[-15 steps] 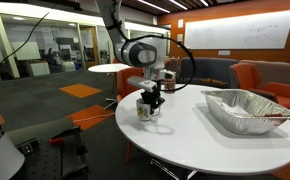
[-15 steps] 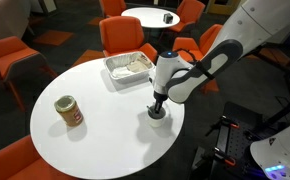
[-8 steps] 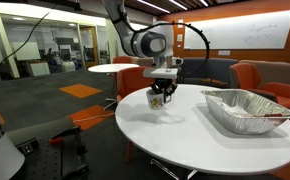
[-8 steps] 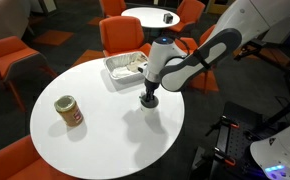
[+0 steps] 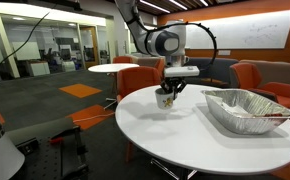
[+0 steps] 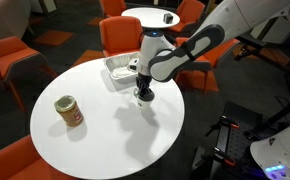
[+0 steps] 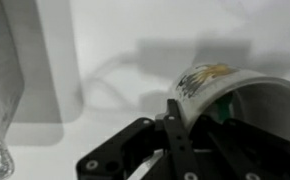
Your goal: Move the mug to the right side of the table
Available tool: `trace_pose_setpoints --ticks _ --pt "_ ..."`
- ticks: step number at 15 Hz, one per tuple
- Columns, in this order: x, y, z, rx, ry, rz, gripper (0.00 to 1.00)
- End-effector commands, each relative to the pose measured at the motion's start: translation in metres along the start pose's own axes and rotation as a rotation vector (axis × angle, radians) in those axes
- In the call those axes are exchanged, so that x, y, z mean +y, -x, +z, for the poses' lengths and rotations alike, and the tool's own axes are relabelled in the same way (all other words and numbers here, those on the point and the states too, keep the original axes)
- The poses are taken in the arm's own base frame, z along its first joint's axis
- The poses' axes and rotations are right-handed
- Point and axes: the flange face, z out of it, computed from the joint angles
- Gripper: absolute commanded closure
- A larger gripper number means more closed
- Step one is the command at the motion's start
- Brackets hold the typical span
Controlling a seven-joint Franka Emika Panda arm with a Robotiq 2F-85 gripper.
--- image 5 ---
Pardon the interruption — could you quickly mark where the metal table base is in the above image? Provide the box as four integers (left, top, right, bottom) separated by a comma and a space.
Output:
150, 157, 199, 180

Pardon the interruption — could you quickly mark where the white mug with yellow print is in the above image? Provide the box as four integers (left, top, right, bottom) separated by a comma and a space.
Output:
154, 87, 177, 111

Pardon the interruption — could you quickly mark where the white floor cable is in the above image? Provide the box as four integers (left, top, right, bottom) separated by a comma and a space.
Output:
72, 112, 116, 124

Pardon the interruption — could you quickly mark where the thin black hanging cable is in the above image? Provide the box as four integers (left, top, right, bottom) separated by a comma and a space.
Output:
0, 11, 52, 82

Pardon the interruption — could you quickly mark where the wall whiteboard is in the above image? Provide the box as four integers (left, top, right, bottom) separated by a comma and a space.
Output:
184, 8, 290, 51

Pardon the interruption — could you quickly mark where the black metal stand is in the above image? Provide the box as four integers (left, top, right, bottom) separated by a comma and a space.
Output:
4, 124, 90, 180

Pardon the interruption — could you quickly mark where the grey sofa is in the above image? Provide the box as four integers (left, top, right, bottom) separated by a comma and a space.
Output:
184, 56, 240, 89

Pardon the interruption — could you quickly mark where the white crumpled paper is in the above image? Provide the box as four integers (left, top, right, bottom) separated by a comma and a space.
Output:
217, 100, 253, 117

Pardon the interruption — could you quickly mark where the beige sofa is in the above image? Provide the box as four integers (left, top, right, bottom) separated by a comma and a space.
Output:
239, 59, 290, 102

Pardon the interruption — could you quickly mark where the small round white table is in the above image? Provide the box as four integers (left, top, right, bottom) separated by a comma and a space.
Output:
87, 62, 140, 102

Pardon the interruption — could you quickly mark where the wooden door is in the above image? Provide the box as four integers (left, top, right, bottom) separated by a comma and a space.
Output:
79, 25, 100, 70

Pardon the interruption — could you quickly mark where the orange armchair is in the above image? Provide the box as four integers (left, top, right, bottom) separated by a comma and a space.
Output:
229, 62, 290, 110

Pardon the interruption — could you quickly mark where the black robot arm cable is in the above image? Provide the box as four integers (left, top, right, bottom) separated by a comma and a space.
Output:
144, 21, 219, 73

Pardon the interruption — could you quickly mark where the aluminium foil tray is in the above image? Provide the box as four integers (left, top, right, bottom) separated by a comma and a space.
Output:
200, 88, 290, 136

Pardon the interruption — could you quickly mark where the white wrist camera block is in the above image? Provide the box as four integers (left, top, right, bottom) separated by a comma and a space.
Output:
163, 65, 201, 79

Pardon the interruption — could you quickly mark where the orange chair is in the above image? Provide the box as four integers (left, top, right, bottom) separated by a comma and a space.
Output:
152, 57, 166, 80
112, 55, 135, 65
115, 65, 163, 164

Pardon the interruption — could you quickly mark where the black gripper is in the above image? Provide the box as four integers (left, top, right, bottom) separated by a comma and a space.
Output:
160, 76, 188, 101

